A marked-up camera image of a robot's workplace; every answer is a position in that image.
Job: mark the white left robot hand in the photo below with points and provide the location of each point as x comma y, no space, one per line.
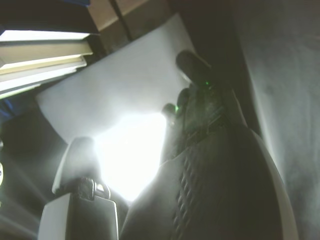
212,175

